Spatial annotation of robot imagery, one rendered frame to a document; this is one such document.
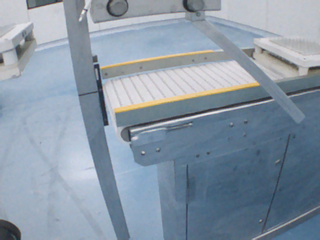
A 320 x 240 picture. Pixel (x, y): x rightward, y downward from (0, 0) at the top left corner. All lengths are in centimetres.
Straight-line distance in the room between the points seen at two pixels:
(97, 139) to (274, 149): 55
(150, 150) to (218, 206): 38
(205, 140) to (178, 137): 7
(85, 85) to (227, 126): 41
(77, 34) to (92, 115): 25
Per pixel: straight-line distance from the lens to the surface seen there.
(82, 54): 76
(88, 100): 81
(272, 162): 89
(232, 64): 86
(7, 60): 51
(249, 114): 64
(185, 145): 60
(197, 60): 83
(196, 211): 85
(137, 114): 52
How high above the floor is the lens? 108
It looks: 30 degrees down
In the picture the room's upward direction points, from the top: 4 degrees counter-clockwise
